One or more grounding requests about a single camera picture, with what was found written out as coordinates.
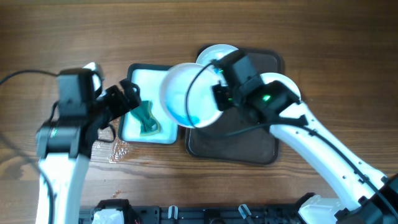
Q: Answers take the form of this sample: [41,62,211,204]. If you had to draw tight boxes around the brown plastic serving tray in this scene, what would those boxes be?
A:
[185,44,285,166]

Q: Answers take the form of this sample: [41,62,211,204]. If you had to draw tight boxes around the white plate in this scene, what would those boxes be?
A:
[260,72,301,99]
[196,44,238,65]
[159,63,223,128]

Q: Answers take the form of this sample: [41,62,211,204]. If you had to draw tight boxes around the green yellow sponge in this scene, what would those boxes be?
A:
[130,100,161,136]

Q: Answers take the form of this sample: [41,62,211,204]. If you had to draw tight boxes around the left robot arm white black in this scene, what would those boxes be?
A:
[35,62,141,223]

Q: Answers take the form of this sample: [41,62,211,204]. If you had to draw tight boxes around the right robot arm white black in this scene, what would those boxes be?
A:
[211,50,397,223]

